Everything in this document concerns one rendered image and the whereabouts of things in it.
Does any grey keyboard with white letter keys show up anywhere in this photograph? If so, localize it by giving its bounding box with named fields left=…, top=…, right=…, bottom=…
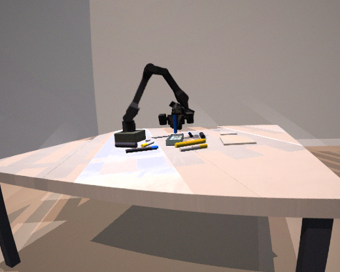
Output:
left=165, top=133, right=184, bottom=146

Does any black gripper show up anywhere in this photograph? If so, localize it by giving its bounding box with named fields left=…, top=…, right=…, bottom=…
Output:
left=158, top=107, right=194, bottom=128

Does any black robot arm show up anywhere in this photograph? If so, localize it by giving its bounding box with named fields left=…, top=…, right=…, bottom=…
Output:
left=122, top=63, right=195, bottom=132

